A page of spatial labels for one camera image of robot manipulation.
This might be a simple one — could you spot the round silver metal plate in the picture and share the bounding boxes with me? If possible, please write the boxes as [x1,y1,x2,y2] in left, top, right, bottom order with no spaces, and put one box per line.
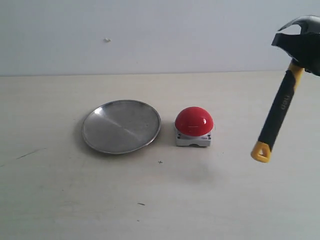
[81,99,162,155]

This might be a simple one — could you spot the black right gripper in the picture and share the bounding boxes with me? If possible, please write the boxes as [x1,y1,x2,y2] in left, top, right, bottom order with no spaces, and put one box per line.
[271,33,320,76]

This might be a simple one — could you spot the red dome push button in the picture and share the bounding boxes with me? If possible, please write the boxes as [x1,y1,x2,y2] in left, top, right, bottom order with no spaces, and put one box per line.
[174,106,215,148]

